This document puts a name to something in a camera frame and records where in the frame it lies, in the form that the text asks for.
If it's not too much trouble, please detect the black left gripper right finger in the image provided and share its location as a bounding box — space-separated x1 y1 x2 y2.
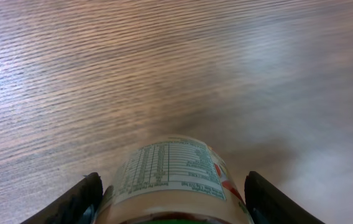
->
244 171 324 224

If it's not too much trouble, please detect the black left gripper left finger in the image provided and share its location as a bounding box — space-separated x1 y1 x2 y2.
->
22 172 103 224

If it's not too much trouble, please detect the green lid jar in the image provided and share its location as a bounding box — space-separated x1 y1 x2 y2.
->
94 135 253 224

